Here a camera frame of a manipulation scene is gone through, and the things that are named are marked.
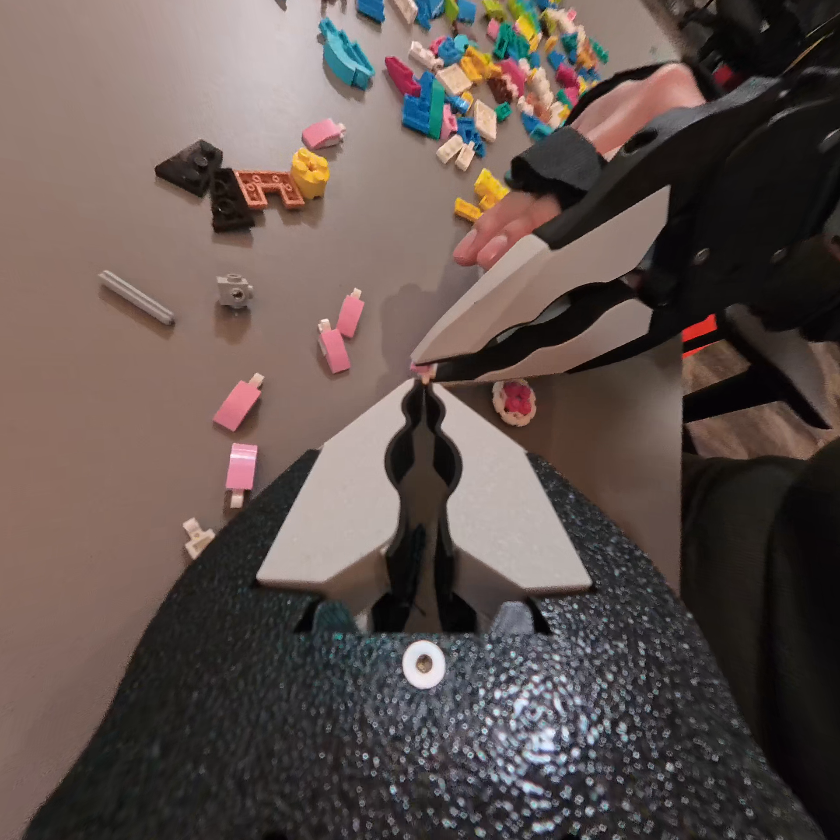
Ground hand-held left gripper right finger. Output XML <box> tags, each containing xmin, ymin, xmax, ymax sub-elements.
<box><xmin>425</xmin><ymin>381</ymin><xmax>595</xmax><ymax>632</ymax></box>

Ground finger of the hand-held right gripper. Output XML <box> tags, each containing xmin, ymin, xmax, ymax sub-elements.
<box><xmin>410</xmin><ymin>185</ymin><xmax>672</xmax><ymax>379</ymax></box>
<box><xmin>433</xmin><ymin>298</ymin><xmax>657</xmax><ymax>383</ymax></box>

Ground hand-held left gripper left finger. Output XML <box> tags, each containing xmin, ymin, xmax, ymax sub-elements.
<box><xmin>256</xmin><ymin>378</ymin><xmax>424</xmax><ymax>632</ymax></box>

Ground pink brick with white clip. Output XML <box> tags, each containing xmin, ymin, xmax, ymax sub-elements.
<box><xmin>302</xmin><ymin>118</ymin><xmax>347</xmax><ymax>151</ymax></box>
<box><xmin>213</xmin><ymin>373</ymin><xmax>265</xmax><ymax>433</ymax></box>
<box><xmin>225</xmin><ymin>443</ymin><xmax>259</xmax><ymax>509</ymax></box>
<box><xmin>317</xmin><ymin>319</ymin><xmax>351</xmax><ymax>375</ymax></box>
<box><xmin>336</xmin><ymin>287</ymin><xmax>365</xmax><ymax>340</ymax></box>

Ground pile of colourful toy bricks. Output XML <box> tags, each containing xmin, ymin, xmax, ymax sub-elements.
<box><xmin>357</xmin><ymin>0</ymin><xmax>611</xmax><ymax>201</ymax></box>

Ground person's right forearm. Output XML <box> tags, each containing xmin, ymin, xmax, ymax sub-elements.
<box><xmin>742</xmin><ymin>233</ymin><xmax>840</xmax><ymax>342</ymax></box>

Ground grey desk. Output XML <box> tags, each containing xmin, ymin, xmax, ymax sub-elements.
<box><xmin>0</xmin><ymin>0</ymin><xmax>686</xmax><ymax>840</ymax></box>

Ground round white plate magenta studs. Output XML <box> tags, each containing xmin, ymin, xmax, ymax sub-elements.
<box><xmin>492</xmin><ymin>379</ymin><xmax>538</xmax><ymax>427</ymax></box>

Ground black chair base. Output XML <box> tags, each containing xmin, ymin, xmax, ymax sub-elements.
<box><xmin>682</xmin><ymin>341</ymin><xmax>834</xmax><ymax>431</ymax></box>

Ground yellow round brick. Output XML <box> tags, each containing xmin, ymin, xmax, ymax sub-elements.
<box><xmin>290</xmin><ymin>147</ymin><xmax>329</xmax><ymax>200</ymax></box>

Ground person's torso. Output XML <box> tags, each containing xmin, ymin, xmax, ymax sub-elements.
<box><xmin>682</xmin><ymin>440</ymin><xmax>840</xmax><ymax>840</ymax></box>

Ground teal arch brick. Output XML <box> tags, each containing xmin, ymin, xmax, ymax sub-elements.
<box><xmin>318</xmin><ymin>18</ymin><xmax>376</xmax><ymax>89</ymax></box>

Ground grey bar piece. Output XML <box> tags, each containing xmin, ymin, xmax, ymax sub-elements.
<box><xmin>98</xmin><ymin>270</ymin><xmax>176</xmax><ymax>327</ymax></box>

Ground black studded plate brick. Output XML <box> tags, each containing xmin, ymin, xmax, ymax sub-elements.
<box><xmin>210</xmin><ymin>167</ymin><xmax>257</xmax><ymax>234</ymax></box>

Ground dark brown wedge brick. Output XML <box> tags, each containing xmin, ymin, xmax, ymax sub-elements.
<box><xmin>154</xmin><ymin>140</ymin><xmax>224</xmax><ymax>198</ymax></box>

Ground orange bracket brick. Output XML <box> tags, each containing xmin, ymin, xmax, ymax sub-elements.
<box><xmin>235</xmin><ymin>169</ymin><xmax>306</xmax><ymax>211</ymax></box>

